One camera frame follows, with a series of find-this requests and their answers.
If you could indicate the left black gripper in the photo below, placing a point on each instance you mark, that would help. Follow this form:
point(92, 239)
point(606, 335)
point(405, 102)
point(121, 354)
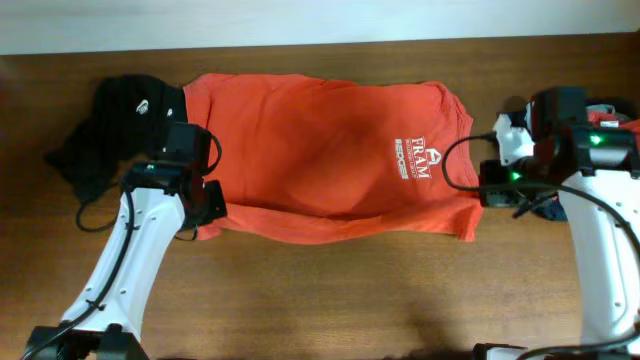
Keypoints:
point(218, 204)

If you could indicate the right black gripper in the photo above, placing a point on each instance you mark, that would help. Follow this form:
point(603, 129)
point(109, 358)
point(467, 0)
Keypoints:
point(490, 171)

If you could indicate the plain orange t-shirt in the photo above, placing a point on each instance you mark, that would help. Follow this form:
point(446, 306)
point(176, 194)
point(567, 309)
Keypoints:
point(310, 161)

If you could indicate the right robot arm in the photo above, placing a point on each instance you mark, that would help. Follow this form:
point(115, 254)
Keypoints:
point(562, 146)

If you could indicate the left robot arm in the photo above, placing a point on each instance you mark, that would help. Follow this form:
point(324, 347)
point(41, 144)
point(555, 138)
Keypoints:
point(160, 198)

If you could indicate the red McKinney printed t-shirt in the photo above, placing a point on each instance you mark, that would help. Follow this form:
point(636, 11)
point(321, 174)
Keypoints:
point(613, 120)

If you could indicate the black knit garment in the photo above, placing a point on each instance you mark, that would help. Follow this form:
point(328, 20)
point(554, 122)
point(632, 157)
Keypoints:
point(131, 114)

